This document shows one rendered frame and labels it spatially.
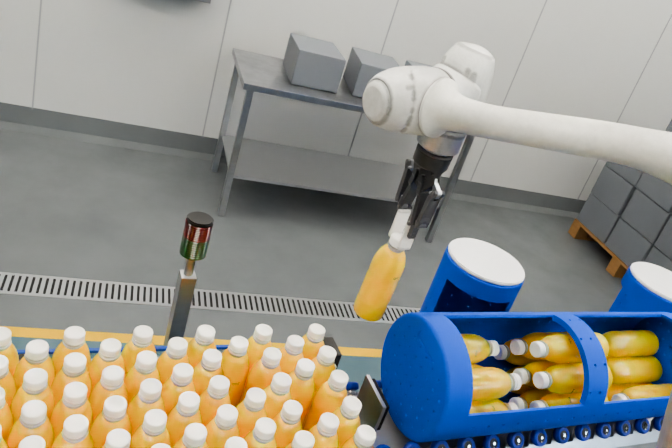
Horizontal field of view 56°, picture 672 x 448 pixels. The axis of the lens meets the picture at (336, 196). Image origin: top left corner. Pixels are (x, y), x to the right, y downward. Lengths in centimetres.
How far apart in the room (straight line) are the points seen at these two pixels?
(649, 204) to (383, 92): 430
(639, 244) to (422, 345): 389
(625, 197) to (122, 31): 389
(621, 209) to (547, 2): 170
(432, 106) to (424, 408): 71
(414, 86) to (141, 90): 372
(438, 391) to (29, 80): 382
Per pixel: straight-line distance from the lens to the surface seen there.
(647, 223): 520
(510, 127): 102
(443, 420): 142
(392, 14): 474
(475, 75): 117
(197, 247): 149
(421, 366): 147
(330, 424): 128
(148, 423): 120
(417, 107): 104
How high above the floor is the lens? 200
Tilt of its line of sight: 25 degrees down
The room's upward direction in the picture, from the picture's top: 18 degrees clockwise
